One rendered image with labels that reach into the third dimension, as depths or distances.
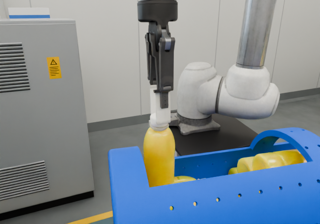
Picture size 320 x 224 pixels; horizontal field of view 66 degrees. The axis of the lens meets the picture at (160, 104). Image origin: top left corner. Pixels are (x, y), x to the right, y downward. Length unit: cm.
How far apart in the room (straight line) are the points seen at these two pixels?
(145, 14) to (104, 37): 265
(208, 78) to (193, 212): 63
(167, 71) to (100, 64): 271
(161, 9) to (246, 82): 57
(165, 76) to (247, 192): 26
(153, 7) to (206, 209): 36
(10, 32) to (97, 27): 145
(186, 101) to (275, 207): 60
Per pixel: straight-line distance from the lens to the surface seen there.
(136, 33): 319
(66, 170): 212
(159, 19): 46
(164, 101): 48
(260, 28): 95
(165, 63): 44
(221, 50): 379
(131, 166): 48
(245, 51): 96
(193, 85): 99
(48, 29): 178
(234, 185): 50
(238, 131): 112
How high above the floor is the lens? 150
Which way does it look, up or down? 21 degrees down
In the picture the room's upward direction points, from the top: straight up
